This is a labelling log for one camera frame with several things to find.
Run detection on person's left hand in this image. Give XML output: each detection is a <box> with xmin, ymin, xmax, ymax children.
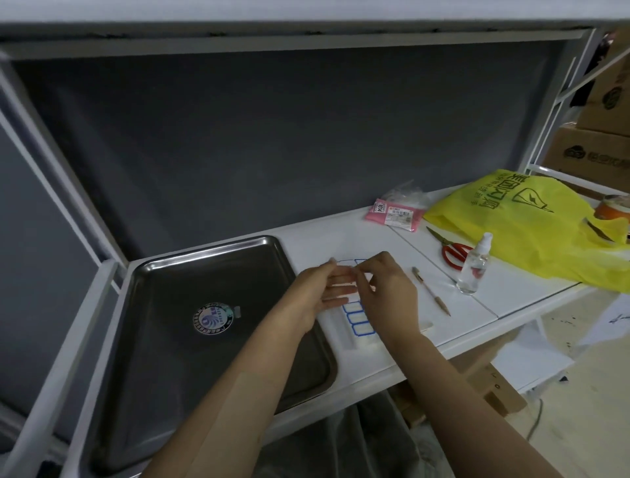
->
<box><xmin>278</xmin><ymin>259</ymin><xmax>364</xmax><ymax>337</ymax></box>

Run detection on person's right hand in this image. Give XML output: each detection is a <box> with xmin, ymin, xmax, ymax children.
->
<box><xmin>353</xmin><ymin>251</ymin><xmax>424</xmax><ymax>341</ymax></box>

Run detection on sheet of blue-bordered labels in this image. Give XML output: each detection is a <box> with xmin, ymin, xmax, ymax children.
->
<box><xmin>328</xmin><ymin>255</ymin><xmax>379</xmax><ymax>341</ymax></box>

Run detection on person's left forearm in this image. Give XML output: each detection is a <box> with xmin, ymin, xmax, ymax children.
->
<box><xmin>142</xmin><ymin>313</ymin><xmax>308</xmax><ymax>478</ymax></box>

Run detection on person's right forearm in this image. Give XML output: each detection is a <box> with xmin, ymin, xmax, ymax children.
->
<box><xmin>391</xmin><ymin>327</ymin><xmax>562</xmax><ymax>478</ymax></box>

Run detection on grey pen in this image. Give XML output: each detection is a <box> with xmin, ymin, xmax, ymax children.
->
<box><xmin>411</xmin><ymin>267</ymin><xmax>452</xmax><ymax>317</ymax></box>

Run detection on white metal shelving rack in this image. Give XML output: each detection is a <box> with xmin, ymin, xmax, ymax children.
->
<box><xmin>0</xmin><ymin>185</ymin><xmax>611</xmax><ymax>478</ymax></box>

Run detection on red scissors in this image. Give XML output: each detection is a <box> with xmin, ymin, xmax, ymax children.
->
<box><xmin>425</xmin><ymin>226</ymin><xmax>477</xmax><ymax>272</ymax></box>

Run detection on clear spray bottle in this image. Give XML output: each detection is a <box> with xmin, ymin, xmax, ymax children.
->
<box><xmin>455</xmin><ymin>232</ymin><xmax>494</xmax><ymax>296</ymax></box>

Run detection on pink packet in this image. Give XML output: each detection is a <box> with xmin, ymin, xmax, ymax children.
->
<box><xmin>365</xmin><ymin>186</ymin><xmax>428</xmax><ymax>232</ymax></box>

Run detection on round blue-white sticker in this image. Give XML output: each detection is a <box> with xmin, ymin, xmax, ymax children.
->
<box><xmin>192</xmin><ymin>303</ymin><xmax>234</xmax><ymax>336</ymax></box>

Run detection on brown cardboard box piece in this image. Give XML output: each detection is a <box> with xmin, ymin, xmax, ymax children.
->
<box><xmin>388</xmin><ymin>334</ymin><xmax>528</xmax><ymax>429</ymax></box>

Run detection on steel tray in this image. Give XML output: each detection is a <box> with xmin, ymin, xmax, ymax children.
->
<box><xmin>81</xmin><ymin>235</ymin><xmax>341</xmax><ymax>476</ymax></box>

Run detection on yellow-green plastic bag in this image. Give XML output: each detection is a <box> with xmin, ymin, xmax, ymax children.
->
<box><xmin>423</xmin><ymin>169</ymin><xmax>630</xmax><ymax>294</ymax></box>

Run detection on white printed paper sheet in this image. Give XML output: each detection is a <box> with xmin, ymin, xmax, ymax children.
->
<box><xmin>573</xmin><ymin>294</ymin><xmax>630</xmax><ymax>351</ymax></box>

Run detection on orange paper bowl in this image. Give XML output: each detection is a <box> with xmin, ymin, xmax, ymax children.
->
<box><xmin>593</xmin><ymin>194</ymin><xmax>630</xmax><ymax>223</ymax></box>

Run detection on cardboard box with dark print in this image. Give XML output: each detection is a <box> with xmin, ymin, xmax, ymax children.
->
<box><xmin>543</xmin><ymin>123</ymin><xmax>630</xmax><ymax>187</ymax></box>

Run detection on black cable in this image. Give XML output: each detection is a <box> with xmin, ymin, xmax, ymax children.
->
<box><xmin>526</xmin><ymin>399</ymin><xmax>543</xmax><ymax>439</ymax></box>

